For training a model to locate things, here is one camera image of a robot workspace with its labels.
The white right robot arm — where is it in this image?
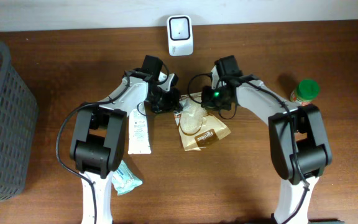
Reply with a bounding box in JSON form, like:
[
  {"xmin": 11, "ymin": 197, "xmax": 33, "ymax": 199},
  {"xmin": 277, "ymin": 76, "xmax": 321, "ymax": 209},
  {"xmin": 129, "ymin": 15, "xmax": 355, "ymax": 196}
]
[{"xmin": 201, "ymin": 75, "xmax": 333, "ymax": 223}]

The green lid jar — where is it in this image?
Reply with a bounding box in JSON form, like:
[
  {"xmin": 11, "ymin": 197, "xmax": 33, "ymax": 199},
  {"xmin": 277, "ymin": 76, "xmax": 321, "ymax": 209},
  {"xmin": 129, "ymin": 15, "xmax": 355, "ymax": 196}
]
[{"xmin": 290, "ymin": 79, "xmax": 320, "ymax": 106}]

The beige snack bag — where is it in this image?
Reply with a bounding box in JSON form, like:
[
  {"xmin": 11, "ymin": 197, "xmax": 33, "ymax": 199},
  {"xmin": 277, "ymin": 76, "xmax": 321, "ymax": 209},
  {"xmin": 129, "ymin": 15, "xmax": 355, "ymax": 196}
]
[{"xmin": 173, "ymin": 95, "xmax": 231, "ymax": 151}]

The white cream tube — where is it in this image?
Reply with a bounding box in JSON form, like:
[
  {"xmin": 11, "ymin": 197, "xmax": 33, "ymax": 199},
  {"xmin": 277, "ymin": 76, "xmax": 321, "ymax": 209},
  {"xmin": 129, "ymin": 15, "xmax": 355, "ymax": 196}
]
[{"xmin": 128, "ymin": 103, "xmax": 152, "ymax": 154}]

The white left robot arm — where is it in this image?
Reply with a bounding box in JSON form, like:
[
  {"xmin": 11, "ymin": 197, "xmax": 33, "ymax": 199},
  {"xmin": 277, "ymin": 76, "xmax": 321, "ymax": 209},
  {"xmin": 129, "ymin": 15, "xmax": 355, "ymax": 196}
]
[{"xmin": 70, "ymin": 70, "xmax": 179, "ymax": 223}]

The white barcode scanner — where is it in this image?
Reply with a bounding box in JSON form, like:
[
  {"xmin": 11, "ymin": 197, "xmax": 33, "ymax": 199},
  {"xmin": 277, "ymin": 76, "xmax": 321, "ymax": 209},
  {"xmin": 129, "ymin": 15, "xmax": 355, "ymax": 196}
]
[{"xmin": 167, "ymin": 15, "xmax": 194, "ymax": 57}]

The grey plastic basket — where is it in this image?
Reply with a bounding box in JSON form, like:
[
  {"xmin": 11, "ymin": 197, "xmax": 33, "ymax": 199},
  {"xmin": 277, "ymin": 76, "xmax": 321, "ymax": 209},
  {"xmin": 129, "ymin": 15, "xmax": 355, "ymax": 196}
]
[{"xmin": 0, "ymin": 41, "xmax": 39, "ymax": 202}]

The teal tissue pack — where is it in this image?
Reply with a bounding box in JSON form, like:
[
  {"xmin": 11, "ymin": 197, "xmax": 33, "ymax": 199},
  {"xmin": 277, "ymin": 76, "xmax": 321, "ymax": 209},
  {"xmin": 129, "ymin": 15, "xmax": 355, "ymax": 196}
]
[{"xmin": 111, "ymin": 161, "xmax": 143, "ymax": 195}]

